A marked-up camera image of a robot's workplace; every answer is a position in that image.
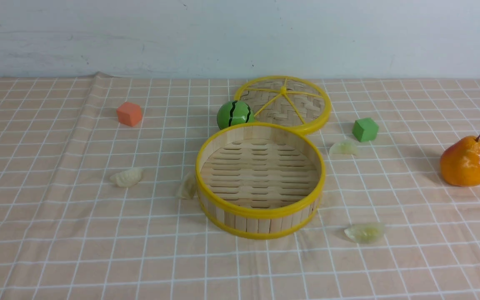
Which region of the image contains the orange red toy pear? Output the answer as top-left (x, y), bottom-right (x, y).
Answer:
top-left (440, 134), bottom-right (480, 187)

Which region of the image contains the woven bamboo steamer lid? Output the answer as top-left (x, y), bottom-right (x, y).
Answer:
top-left (234, 75), bottom-right (332, 135)

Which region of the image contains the bamboo steamer tray yellow rim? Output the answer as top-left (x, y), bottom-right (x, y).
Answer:
top-left (195, 122), bottom-right (326, 240)

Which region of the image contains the green foam cube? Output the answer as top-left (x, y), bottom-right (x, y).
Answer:
top-left (352, 117), bottom-right (379, 143)

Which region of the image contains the pale green dumpling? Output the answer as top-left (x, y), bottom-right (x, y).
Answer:
top-left (344, 222), bottom-right (385, 244)
top-left (328, 139), bottom-right (359, 156)

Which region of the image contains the green watermelon toy ball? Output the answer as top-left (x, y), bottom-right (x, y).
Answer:
top-left (217, 100), bottom-right (255, 130)

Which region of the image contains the orange foam cube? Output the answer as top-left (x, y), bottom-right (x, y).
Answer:
top-left (116, 101), bottom-right (143, 127)

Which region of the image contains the beige checkered tablecloth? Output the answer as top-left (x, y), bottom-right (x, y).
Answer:
top-left (0, 74), bottom-right (480, 300)

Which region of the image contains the white dumpling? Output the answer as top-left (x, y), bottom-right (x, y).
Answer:
top-left (109, 167), bottom-right (143, 188)
top-left (177, 171), bottom-right (197, 200)

